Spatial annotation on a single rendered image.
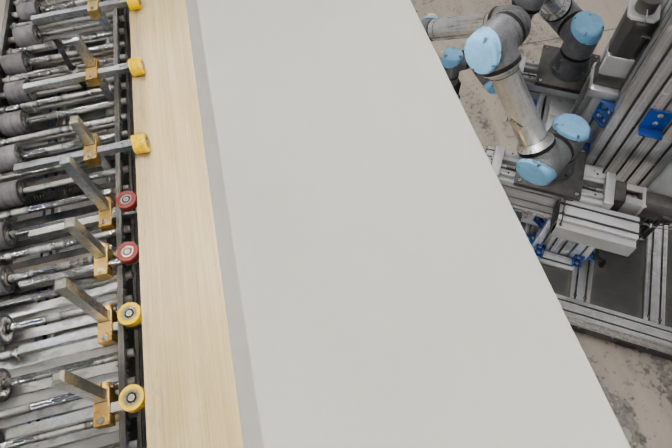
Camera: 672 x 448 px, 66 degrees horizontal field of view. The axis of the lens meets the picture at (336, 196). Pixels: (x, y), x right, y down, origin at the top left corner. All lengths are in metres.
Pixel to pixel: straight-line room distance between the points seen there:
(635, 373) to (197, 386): 2.03
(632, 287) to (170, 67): 2.39
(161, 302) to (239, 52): 1.76
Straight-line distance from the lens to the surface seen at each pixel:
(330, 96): 0.15
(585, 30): 2.14
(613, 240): 2.01
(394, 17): 0.18
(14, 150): 2.63
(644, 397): 2.91
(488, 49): 1.52
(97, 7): 2.92
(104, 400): 1.92
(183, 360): 1.82
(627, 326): 2.73
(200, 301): 1.87
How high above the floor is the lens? 2.57
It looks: 58 degrees down
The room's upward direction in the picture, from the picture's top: 5 degrees counter-clockwise
